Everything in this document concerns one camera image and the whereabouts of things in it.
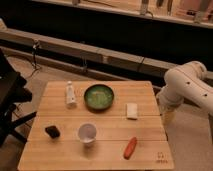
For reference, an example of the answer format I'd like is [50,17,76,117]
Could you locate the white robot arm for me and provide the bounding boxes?
[156,61,213,143]

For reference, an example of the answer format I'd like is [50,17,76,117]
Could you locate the white rectangular eraser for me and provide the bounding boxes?
[126,103,138,119]

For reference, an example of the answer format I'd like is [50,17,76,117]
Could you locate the green ceramic bowl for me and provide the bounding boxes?
[84,84,114,110]

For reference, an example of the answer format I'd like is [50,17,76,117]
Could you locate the white tube bottle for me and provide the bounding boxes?
[66,81,76,108]

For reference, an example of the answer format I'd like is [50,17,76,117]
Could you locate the clear plastic cup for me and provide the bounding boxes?
[78,123,97,146]

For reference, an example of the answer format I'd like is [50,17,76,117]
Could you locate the orange carrot toy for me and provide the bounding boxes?
[123,137,137,159]

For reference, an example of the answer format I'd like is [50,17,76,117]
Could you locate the black small object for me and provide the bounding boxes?
[45,125,60,138]

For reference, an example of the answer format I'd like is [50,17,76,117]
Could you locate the black chair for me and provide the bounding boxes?
[0,49,36,147]

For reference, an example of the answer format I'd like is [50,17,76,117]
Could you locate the black cable on floor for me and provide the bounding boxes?
[26,39,43,80]

